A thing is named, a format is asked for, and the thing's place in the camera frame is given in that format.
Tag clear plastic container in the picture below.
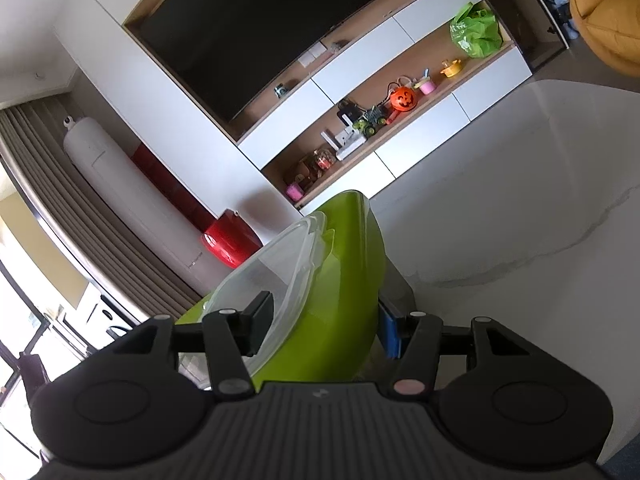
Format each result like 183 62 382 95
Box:
177 210 329 392

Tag white wall socket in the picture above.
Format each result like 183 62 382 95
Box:
298 42 329 67

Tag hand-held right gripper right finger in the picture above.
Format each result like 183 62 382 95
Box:
377 301 527 399

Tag blue figurine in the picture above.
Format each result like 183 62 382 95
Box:
536 0 582 39

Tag white marble desktop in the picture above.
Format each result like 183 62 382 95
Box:
360 77 640 467

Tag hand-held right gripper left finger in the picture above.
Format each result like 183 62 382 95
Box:
114 290 276 402

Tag window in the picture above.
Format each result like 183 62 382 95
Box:
0 160 128 398

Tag white router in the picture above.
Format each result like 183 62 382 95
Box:
320 127 369 162

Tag red round bin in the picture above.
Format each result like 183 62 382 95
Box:
201 208 264 270

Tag beige curtain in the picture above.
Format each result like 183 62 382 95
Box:
0 104 202 322

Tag white standing air conditioner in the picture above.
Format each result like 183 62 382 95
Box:
62 115 237 287

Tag dark display cabinet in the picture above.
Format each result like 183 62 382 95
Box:
455 0 572 74

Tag green plastic bag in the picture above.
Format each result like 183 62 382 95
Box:
449 1 504 60

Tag lime green plastic container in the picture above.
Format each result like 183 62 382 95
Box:
172 190 389 394

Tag brown toy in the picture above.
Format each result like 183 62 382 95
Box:
287 157 321 186

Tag orange pumpkin bucket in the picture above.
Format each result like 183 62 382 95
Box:
388 85 419 113

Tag mustard yellow beanbag chair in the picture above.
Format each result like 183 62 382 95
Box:
560 0 640 79

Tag black television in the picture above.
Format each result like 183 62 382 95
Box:
134 0 457 124

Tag green toy truck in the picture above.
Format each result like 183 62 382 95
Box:
352 107 390 137

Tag white and wood wall cabinet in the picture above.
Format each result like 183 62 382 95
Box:
80 0 534 212

